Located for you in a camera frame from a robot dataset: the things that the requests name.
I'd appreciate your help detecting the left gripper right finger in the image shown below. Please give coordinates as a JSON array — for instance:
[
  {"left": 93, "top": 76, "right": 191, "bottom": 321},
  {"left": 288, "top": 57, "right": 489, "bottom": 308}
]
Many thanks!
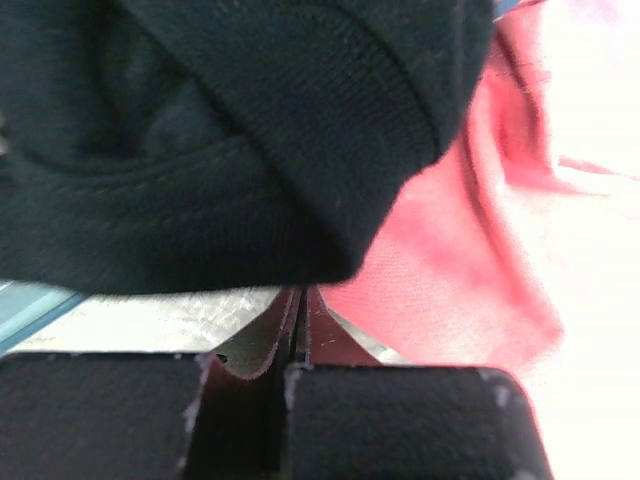
[{"left": 284, "top": 289, "right": 552, "bottom": 479}]

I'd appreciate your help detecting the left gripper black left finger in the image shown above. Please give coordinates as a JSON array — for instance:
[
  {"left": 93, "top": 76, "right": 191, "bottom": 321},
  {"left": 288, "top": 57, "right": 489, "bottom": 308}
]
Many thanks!
[{"left": 1, "top": 289, "right": 300, "bottom": 479}]

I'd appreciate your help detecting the pink t shirt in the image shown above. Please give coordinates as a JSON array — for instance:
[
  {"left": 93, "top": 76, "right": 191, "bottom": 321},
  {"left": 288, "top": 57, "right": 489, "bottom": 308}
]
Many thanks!
[{"left": 319, "top": 0, "right": 640, "bottom": 480}]

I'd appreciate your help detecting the teal plastic basket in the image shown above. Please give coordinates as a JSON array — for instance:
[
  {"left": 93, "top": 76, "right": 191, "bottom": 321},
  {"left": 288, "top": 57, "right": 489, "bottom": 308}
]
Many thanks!
[{"left": 0, "top": 280, "right": 88, "bottom": 354}]

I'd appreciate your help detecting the black t shirt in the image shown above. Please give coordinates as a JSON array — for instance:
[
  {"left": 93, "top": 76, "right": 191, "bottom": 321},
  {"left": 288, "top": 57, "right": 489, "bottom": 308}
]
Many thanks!
[{"left": 1, "top": 1, "right": 494, "bottom": 294}]

